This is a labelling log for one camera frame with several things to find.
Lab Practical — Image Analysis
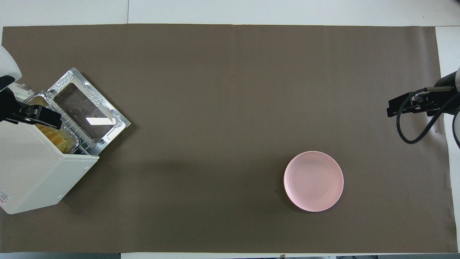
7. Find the sliced yellow bread loaf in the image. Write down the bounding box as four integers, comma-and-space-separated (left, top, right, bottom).
27, 96, 74, 151

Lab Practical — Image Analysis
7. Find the white toaster oven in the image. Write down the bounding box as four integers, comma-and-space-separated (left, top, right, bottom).
0, 83, 99, 214

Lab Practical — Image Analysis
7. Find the aluminium foil tray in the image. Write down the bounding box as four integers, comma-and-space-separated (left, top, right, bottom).
25, 91, 80, 154

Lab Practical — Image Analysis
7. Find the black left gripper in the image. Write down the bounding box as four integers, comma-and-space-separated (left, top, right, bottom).
0, 88, 62, 129

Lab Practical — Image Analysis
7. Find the metal oven wire rack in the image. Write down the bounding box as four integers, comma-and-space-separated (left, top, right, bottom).
47, 96, 100, 156

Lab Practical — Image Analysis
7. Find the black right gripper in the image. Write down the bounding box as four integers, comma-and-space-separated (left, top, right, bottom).
387, 91, 446, 117

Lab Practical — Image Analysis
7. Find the pink round plate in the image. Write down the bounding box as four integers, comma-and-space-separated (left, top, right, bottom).
284, 151, 344, 212

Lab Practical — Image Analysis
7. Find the glass oven door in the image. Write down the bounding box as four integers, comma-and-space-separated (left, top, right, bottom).
47, 67, 131, 155

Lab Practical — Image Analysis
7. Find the brown table mat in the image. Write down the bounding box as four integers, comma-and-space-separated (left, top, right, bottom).
0, 24, 459, 253

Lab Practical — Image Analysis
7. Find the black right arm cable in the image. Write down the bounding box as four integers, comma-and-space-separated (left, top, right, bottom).
396, 86, 460, 144

